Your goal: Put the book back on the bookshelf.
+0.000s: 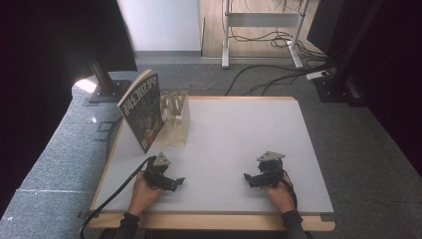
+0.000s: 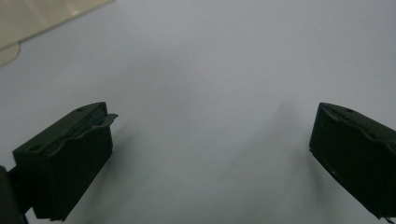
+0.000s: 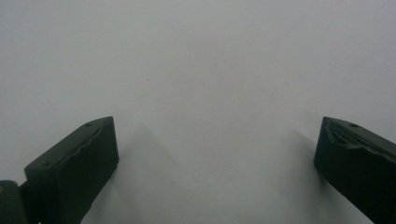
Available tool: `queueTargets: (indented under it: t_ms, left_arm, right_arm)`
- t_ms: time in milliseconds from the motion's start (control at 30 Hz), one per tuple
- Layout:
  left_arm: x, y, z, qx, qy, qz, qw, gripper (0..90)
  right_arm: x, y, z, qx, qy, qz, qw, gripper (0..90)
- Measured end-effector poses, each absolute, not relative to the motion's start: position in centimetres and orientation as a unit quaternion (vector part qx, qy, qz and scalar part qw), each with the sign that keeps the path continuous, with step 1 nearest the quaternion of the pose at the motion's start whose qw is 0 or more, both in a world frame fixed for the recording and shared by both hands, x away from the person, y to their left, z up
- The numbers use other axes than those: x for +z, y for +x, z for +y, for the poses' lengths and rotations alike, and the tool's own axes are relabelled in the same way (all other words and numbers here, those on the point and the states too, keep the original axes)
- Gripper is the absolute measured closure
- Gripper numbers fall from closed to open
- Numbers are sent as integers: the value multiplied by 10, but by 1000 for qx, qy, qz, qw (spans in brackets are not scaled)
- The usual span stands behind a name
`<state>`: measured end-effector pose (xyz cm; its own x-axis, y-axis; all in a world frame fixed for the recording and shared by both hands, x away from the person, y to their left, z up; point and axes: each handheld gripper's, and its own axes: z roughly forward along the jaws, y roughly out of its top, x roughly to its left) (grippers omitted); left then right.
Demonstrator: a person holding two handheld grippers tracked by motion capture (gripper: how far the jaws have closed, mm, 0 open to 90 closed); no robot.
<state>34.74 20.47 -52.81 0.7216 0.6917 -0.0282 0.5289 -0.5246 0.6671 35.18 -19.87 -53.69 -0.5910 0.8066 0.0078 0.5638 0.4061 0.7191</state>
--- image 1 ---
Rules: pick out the person's right hand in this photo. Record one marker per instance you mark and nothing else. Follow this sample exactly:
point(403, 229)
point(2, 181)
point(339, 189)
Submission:
point(280, 197)

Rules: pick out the white desk frame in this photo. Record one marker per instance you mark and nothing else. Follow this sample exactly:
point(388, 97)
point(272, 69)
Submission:
point(262, 20)

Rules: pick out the clear acrylic file rack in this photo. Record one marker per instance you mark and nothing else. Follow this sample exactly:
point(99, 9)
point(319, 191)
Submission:
point(175, 119)

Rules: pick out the dark panel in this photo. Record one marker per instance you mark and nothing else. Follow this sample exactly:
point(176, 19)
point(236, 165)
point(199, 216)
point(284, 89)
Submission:
point(323, 23)

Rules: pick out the black stand with square base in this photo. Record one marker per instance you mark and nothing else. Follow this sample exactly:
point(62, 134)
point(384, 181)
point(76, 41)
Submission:
point(107, 88)

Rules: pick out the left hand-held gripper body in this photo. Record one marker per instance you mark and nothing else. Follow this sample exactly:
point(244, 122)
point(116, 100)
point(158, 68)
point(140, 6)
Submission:
point(156, 172)

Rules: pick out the white power strip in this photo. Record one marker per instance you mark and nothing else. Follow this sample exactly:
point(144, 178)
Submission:
point(317, 75)

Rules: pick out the person's left hand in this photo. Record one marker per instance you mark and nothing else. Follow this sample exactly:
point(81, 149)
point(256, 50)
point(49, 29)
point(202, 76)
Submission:
point(144, 195)

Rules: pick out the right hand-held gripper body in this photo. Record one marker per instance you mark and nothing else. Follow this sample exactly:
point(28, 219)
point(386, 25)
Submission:
point(270, 171)

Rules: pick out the black curtain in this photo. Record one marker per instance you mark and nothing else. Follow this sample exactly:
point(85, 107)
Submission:
point(49, 49)

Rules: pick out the colourful magazine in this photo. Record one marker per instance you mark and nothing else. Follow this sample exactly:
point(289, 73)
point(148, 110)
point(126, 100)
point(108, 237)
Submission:
point(142, 113)

